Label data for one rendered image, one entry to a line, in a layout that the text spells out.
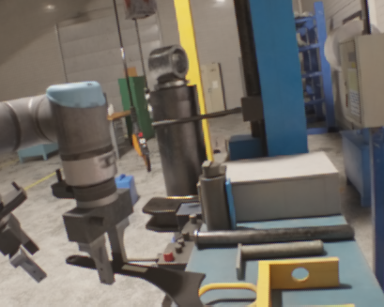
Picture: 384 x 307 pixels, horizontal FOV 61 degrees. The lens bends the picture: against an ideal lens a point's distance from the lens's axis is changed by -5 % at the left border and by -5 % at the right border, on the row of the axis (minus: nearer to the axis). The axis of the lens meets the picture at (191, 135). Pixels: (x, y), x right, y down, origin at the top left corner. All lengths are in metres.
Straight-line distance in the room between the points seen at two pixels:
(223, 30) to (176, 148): 10.86
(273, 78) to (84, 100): 0.94
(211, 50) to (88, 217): 11.74
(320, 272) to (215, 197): 0.35
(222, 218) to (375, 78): 0.97
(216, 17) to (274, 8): 10.92
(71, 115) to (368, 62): 1.31
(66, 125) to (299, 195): 0.69
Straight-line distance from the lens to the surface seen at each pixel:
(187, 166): 1.46
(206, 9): 12.37
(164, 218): 1.42
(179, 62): 1.55
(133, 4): 1.65
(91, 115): 0.55
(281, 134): 1.39
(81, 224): 0.57
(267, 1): 1.38
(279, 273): 0.73
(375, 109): 1.63
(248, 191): 1.01
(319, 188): 1.01
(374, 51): 1.61
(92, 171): 0.56
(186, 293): 0.55
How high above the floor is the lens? 1.50
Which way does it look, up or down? 10 degrees down
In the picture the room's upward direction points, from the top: 9 degrees counter-clockwise
